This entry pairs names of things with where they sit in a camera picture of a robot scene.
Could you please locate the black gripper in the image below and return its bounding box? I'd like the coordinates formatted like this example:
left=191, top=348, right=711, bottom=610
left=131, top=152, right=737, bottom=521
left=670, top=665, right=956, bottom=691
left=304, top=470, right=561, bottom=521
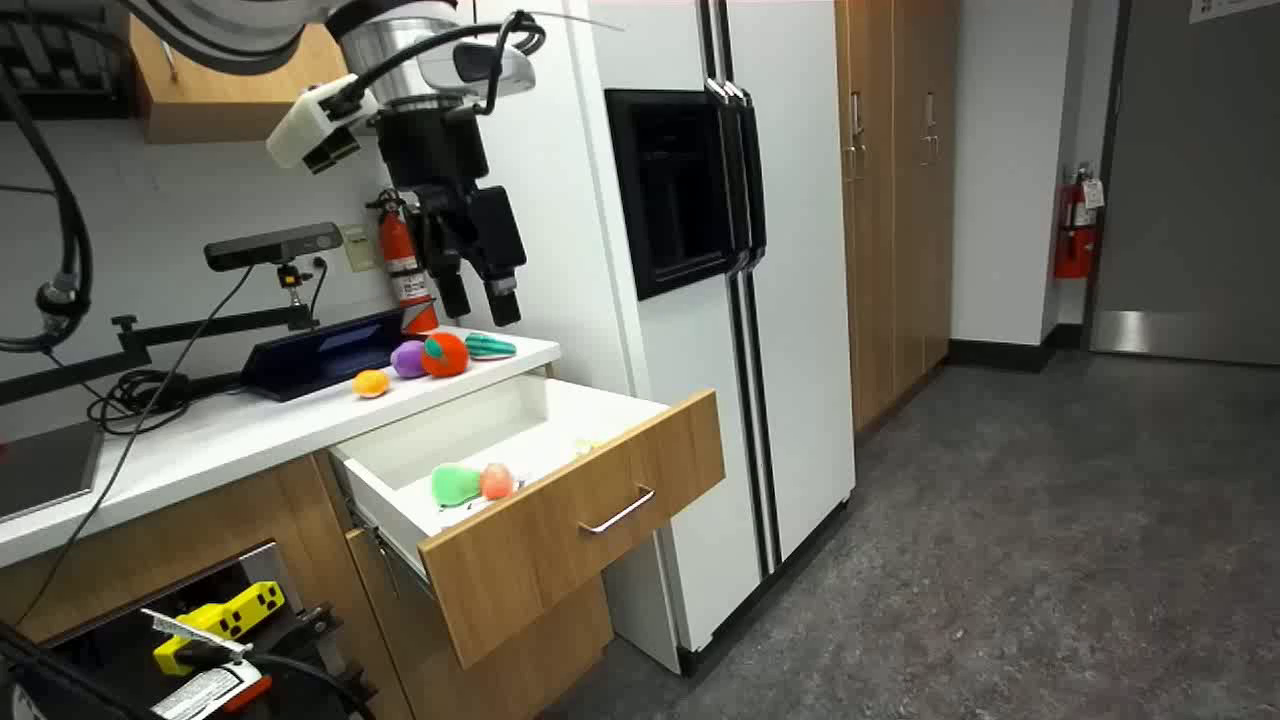
left=375, top=101, right=532, bottom=334

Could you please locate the silver drawer handle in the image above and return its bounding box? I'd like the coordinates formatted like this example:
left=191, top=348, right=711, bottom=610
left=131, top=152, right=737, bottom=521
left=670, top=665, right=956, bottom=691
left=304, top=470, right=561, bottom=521
left=577, top=485, right=661, bottom=541

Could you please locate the wooden drawer white inside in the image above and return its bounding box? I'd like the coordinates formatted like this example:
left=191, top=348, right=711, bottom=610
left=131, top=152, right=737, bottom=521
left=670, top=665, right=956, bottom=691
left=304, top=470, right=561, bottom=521
left=328, top=373, right=734, bottom=672

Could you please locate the red fire extinguisher white base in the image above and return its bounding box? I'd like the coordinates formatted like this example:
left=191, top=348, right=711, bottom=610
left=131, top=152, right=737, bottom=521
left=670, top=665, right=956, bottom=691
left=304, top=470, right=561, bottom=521
left=364, top=188, right=445, bottom=337

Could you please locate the teal plush toy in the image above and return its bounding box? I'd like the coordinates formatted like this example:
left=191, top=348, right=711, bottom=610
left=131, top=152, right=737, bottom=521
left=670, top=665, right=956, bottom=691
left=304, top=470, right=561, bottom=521
left=464, top=327, right=522, bottom=365

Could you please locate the orange red plush toy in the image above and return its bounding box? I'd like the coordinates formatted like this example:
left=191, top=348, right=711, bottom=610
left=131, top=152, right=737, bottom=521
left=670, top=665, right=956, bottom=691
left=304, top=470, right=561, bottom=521
left=420, top=327, right=476, bottom=380

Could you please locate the purple plush toy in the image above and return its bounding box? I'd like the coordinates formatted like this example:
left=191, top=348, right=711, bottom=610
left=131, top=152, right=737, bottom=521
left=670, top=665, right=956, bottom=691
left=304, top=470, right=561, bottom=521
left=390, top=337, right=431, bottom=384

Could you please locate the small orange plush toy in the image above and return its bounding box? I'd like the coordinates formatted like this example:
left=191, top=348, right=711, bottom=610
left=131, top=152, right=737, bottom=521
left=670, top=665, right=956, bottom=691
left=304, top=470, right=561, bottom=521
left=476, top=461, right=522, bottom=505

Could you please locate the white refrigerator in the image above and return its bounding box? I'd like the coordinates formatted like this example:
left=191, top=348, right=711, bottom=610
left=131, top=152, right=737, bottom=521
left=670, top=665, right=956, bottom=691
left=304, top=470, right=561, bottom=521
left=456, top=0, right=860, bottom=677

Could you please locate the wooden cabinet door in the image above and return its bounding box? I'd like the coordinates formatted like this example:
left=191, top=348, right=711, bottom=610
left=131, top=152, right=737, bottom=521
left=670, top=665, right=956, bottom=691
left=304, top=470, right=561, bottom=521
left=350, top=525, right=616, bottom=720

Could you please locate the tall wooden pantry cabinet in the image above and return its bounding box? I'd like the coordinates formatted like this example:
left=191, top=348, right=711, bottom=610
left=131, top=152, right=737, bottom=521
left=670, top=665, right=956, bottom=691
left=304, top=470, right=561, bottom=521
left=833, top=0, right=963, bottom=435

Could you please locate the wooden base cabinet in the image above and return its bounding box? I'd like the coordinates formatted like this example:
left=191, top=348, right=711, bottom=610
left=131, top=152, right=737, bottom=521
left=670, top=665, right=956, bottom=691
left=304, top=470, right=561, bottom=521
left=0, top=452, right=418, bottom=720

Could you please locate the yellow black tool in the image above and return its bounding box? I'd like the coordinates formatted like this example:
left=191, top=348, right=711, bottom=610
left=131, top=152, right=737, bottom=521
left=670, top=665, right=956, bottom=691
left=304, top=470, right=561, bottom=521
left=149, top=578, right=293, bottom=680

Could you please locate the black overhead appliance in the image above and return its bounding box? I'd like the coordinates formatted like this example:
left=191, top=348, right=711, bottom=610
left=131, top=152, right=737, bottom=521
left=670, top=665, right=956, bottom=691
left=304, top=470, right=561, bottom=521
left=0, top=0, right=138, bottom=123

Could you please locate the steel sink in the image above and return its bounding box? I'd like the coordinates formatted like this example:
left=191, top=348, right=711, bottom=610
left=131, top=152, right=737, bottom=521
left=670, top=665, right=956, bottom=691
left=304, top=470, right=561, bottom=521
left=0, top=419, right=107, bottom=521

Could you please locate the white packet red print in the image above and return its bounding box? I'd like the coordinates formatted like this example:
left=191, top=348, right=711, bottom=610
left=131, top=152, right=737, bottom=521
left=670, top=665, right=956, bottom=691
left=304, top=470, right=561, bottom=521
left=149, top=657, right=276, bottom=720

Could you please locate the gray metal door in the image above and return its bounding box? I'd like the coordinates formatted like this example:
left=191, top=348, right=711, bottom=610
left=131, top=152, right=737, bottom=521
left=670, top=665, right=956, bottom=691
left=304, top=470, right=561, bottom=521
left=1086, top=0, right=1280, bottom=373

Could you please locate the black stereo camera bar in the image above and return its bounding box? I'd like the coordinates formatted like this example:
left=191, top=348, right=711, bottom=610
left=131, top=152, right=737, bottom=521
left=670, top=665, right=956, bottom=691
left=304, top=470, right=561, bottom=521
left=201, top=219, right=350, bottom=278

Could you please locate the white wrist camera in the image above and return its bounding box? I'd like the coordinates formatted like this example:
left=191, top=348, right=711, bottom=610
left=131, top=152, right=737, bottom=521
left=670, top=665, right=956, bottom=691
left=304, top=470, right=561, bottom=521
left=260, top=74, right=391, bottom=180

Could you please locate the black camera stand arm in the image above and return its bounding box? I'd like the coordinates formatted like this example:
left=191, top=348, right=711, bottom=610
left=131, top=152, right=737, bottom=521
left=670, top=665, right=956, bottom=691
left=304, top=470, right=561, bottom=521
left=0, top=273, right=335, bottom=405

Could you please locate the coiled black cable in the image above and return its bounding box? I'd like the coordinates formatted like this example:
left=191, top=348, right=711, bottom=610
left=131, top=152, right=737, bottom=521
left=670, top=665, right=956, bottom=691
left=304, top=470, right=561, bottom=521
left=83, top=365, right=195, bottom=435

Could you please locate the thin black camera cable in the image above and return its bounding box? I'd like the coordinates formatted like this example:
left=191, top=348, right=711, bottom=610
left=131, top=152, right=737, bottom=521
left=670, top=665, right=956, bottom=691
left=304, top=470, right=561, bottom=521
left=8, top=259, right=260, bottom=633

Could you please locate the red wall fire extinguisher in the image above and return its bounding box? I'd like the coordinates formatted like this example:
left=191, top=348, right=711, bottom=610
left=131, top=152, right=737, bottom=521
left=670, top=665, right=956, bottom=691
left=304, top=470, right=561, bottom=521
left=1051, top=161, right=1108, bottom=286

